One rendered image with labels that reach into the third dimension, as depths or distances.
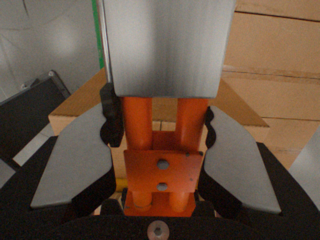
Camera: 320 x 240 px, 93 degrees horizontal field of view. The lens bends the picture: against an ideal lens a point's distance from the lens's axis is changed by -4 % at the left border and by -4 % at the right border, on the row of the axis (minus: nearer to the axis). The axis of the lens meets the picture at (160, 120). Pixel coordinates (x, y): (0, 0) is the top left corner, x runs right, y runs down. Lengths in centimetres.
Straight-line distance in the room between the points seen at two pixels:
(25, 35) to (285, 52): 149
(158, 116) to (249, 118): 17
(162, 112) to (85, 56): 106
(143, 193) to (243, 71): 64
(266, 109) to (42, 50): 143
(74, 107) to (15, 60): 128
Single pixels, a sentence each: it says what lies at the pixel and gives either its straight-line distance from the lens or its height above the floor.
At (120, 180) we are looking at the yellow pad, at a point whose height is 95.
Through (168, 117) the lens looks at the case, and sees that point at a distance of 29.
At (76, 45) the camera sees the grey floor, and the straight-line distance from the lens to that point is 132.
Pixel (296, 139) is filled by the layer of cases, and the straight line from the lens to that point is 109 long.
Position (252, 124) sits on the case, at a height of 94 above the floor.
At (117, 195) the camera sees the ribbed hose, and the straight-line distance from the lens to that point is 33.
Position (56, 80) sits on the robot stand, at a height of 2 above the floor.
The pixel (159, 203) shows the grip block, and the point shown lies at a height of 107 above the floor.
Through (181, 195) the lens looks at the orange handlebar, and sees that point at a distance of 18.
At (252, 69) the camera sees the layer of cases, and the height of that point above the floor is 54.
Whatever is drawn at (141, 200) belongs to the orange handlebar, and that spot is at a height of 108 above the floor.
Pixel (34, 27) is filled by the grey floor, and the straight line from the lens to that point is 144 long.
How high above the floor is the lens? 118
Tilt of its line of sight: 58 degrees down
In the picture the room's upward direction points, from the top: 180 degrees counter-clockwise
